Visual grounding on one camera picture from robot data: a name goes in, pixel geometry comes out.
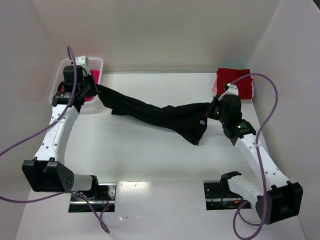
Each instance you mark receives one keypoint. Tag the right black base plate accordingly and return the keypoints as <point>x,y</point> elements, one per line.
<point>216,199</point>

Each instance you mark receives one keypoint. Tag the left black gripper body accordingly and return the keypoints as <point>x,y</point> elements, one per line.
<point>90,87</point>

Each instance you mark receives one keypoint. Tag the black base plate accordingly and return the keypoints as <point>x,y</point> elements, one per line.
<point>103,198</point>
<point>216,199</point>

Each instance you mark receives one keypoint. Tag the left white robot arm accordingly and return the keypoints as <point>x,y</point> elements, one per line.
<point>46,172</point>

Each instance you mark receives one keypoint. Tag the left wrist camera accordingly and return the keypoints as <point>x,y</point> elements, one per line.
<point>83,61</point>

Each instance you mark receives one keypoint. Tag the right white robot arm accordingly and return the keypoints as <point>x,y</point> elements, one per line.
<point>276,198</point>

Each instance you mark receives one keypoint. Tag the black t shirt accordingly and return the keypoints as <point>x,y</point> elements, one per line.
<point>189,120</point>

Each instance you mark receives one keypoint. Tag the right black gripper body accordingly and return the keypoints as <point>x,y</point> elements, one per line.
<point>217,109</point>

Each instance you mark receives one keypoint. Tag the white plastic basket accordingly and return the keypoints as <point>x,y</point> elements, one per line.
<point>94,64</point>

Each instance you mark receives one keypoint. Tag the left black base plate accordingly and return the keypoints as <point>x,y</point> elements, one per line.
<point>103,198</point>

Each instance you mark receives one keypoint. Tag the folded red t shirt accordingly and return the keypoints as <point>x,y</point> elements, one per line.
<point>228,75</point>

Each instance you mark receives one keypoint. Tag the magenta t shirt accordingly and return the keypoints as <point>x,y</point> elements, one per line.
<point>93,82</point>

